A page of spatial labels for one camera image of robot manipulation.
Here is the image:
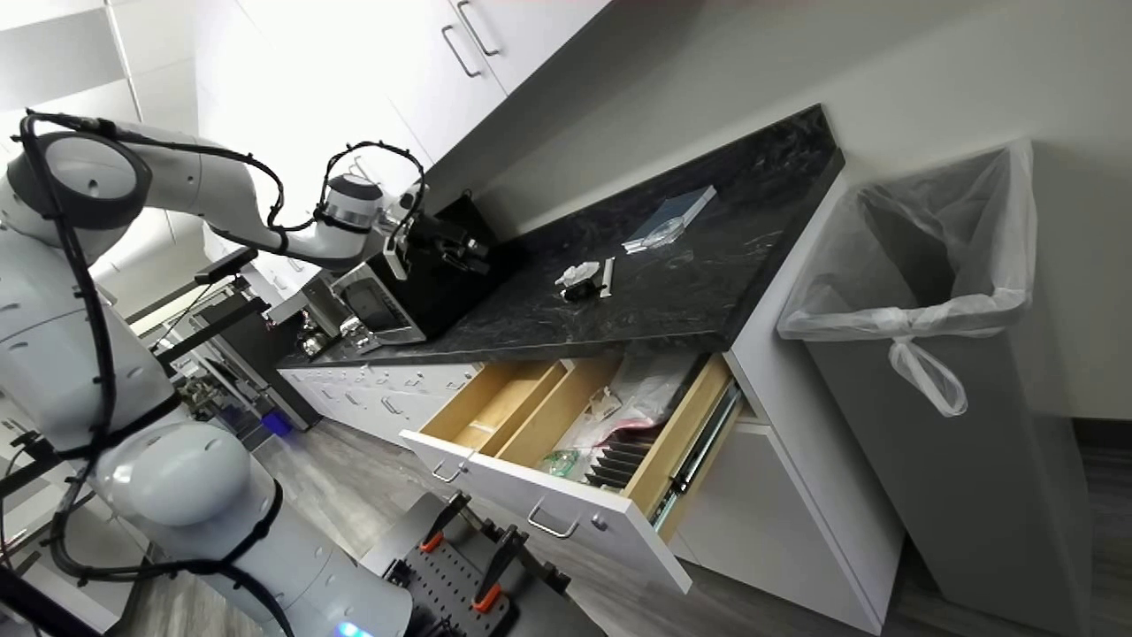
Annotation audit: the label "black orange clamp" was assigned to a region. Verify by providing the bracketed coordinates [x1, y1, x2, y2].
[470, 527, 568, 616]
[418, 493, 470, 557]

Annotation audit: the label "crumpled white paper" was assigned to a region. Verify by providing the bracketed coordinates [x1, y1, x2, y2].
[556, 263, 601, 298]

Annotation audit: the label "black slotted organizer tray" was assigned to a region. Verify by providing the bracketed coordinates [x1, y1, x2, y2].
[582, 442, 646, 488]

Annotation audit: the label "clear trash bag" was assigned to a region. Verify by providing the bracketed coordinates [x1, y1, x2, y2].
[779, 143, 1036, 418]

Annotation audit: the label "silver drawer handle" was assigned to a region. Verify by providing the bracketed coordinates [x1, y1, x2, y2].
[527, 501, 580, 540]

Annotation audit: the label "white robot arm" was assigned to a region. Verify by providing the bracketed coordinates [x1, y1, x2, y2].
[0, 111, 425, 637]

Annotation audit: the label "clear plastic bag of papers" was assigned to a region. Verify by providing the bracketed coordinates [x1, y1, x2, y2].
[560, 366, 691, 454]

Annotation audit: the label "grey trash bin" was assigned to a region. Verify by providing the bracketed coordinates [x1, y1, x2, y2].
[779, 143, 1089, 637]

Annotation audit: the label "black microwave oven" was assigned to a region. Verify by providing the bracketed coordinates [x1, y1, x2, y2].
[327, 197, 521, 347]

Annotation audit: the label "white upper cabinets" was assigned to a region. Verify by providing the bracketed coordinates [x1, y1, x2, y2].
[241, 0, 610, 168]

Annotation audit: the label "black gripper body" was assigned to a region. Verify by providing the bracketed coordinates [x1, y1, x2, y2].
[408, 223, 491, 281]

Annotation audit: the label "white plastic stick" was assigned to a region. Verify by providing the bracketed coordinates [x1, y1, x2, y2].
[597, 258, 616, 298]

